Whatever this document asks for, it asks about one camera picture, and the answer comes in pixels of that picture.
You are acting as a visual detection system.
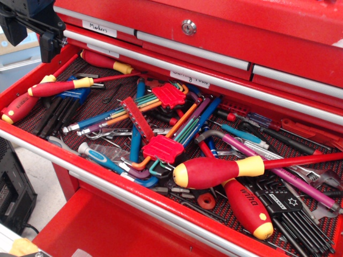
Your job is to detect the black torx key set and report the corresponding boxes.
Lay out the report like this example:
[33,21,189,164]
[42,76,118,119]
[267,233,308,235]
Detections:
[243,178,335,256]

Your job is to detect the red yellow screwdriver far left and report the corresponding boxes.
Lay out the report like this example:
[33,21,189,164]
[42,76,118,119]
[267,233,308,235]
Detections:
[1,54,79,124]

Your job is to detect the teal handle small screwdriver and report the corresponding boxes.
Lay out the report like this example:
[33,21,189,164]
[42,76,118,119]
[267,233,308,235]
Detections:
[208,119,269,149]

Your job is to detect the purple hex key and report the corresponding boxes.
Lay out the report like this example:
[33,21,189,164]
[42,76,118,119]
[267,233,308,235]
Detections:
[122,97,211,177]

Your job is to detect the clear blue handle screwdriver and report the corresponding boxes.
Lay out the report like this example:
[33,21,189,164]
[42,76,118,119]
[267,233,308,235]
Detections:
[247,112,332,150]

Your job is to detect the lower red hex key holder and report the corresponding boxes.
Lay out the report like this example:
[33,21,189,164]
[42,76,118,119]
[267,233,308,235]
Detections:
[142,134,184,164]

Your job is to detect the silver drawer lock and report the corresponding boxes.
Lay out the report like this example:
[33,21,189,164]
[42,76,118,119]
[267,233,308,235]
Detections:
[181,19,197,36]

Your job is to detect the blue white precision screwdriver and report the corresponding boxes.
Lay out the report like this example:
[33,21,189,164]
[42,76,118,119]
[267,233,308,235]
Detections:
[78,142,127,175]

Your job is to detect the upper red hex key holder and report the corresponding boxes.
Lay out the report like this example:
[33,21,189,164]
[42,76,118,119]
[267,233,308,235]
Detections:
[152,83,186,109]

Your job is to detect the orange long hex key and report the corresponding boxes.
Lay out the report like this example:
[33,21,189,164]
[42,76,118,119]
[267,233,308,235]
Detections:
[130,97,204,170]

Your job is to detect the silver adjustable wrench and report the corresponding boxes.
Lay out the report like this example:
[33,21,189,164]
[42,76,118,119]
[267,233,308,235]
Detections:
[235,138,343,221]

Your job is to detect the red yellow screwdriver upper left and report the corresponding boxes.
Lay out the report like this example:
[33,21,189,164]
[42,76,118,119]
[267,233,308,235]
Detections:
[27,71,144,97]

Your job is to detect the blue handle tool upright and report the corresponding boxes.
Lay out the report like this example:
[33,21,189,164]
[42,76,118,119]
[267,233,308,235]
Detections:
[129,78,145,162]

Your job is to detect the blue holder black hex keys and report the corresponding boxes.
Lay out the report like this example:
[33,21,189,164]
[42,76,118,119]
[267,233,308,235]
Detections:
[32,87,91,139]

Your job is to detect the black computer case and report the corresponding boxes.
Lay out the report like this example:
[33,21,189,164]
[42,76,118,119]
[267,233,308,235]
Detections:
[1,138,37,235]

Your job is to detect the red hex key holder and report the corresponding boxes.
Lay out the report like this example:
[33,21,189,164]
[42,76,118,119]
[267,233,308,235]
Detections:
[152,83,186,109]
[142,134,184,164]

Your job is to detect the red round plastic cap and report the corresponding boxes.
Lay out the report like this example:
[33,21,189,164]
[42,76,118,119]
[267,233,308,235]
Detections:
[197,193,216,210]

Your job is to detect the magenta long hex key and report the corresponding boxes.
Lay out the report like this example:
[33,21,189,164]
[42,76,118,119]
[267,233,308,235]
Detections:
[221,133,341,213]

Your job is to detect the red perforated bit holder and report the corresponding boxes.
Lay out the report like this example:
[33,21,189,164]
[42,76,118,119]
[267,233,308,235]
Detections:
[219,100,251,117]

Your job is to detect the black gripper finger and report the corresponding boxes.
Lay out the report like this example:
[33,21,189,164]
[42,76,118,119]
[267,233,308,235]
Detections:
[1,14,27,47]
[39,32,67,63]

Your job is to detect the white Markers label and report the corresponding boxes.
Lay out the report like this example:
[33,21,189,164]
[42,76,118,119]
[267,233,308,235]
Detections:
[82,20,117,38]

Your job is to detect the red yellow screwdriver at back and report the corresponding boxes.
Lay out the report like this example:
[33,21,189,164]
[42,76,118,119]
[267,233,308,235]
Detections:
[80,49,134,74]

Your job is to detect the red plastic tool at right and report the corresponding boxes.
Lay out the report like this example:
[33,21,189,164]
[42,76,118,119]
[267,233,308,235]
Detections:
[281,118,342,150]

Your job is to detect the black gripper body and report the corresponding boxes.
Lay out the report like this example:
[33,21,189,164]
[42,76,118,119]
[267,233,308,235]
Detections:
[1,1,66,36]

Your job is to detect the red bit holder strip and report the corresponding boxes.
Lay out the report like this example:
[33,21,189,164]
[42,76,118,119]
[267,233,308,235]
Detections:
[121,97,154,144]

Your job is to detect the large red yellow screwdriver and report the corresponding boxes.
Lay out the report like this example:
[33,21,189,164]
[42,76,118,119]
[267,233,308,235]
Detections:
[173,152,342,190]

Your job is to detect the Wiha red yellow screwdriver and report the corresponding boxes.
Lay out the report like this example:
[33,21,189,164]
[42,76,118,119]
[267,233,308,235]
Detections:
[222,179,274,240]

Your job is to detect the red black drawer liner mat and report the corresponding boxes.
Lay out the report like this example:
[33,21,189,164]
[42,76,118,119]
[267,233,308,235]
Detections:
[13,55,343,257]

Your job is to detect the blue long hex key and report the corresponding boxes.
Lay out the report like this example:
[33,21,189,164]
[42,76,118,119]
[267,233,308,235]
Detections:
[181,96,222,148]

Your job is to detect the red tool chest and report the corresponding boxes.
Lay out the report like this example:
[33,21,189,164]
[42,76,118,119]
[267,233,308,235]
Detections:
[0,0,343,257]

